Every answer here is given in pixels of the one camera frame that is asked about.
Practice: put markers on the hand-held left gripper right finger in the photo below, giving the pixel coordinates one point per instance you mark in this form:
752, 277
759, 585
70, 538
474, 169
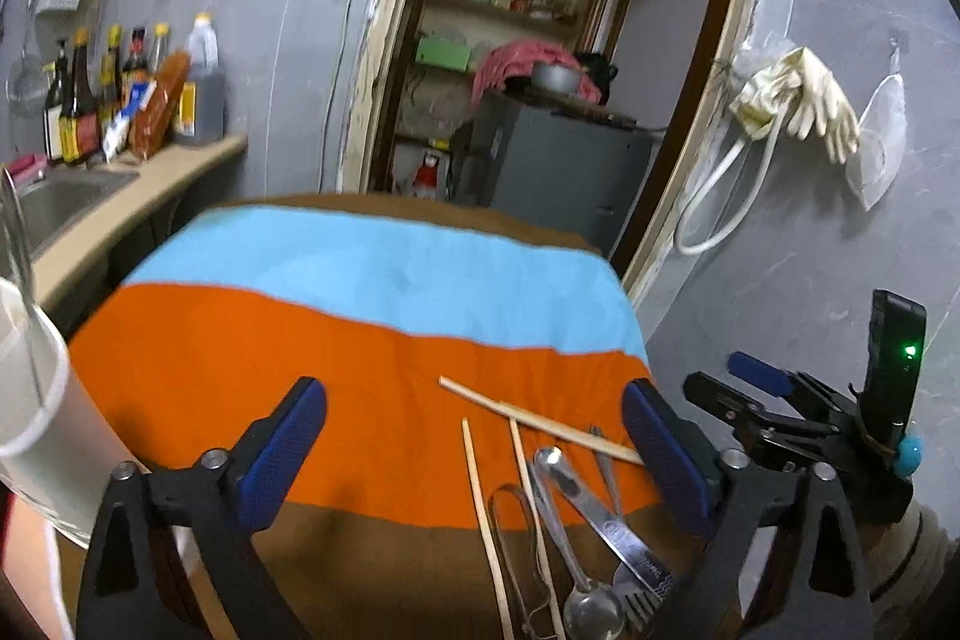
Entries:
664, 452

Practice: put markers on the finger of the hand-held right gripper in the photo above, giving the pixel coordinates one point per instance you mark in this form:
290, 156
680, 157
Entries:
757, 370
720, 396

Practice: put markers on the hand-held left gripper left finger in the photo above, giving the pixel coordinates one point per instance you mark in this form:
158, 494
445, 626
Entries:
285, 445

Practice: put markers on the metal knife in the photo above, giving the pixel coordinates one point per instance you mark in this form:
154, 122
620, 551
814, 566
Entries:
600, 520

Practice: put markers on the wooden chopstick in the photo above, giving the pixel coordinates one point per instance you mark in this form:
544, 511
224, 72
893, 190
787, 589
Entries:
484, 520
525, 416
525, 482

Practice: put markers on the metal fork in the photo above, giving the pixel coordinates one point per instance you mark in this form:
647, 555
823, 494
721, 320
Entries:
637, 602

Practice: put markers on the metal tongs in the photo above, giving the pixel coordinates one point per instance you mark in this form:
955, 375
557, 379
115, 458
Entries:
513, 487

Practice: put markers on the metal spoon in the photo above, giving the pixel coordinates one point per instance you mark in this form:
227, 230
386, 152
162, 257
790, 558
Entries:
592, 614

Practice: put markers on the white utensil holder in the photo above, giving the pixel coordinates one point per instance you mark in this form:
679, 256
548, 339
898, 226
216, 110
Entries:
45, 445

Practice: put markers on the person's right forearm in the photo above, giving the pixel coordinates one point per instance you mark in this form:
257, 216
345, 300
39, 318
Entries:
907, 565

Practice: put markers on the striped tablecloth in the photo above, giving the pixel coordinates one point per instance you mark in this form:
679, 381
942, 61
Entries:
300, 325

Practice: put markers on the cream rubber gloves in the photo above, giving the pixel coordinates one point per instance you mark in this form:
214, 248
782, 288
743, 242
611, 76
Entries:
810, 93

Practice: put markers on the grey cabinet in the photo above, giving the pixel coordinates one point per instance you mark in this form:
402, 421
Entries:
555, 160

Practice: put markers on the red white package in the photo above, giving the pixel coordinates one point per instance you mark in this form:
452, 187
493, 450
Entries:
427, 179

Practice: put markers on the stainless steel sink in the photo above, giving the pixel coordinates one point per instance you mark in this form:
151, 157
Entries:
67, 197

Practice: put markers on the black kettle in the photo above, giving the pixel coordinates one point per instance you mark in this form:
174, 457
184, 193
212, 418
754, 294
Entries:
598, 70

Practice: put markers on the metal pot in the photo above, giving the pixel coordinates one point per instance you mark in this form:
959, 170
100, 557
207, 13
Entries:
555, 78

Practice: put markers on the blue white packet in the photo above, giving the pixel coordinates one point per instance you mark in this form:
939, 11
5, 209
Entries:
124, 123

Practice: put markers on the brown food package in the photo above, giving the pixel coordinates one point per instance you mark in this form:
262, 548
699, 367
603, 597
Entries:
157, 108

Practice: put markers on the pink sponge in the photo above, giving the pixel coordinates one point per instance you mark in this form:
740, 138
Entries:
24, 166

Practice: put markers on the dark sauce bottle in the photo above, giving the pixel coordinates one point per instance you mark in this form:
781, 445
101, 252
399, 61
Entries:
54, 123
81, 115

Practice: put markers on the pink cloth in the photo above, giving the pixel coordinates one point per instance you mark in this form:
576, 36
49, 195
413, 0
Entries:
502, 63

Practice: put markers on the yellow-capped sauce bottle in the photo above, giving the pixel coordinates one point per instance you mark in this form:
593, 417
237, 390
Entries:
111, 78
159, 48

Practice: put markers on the red-capped sauce bottle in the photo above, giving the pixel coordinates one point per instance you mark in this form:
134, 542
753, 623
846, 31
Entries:
135, 59

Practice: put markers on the green box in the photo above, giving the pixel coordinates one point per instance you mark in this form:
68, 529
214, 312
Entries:
442, 54

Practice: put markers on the wooden door frame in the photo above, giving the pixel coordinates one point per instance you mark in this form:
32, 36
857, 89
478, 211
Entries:
375, 48

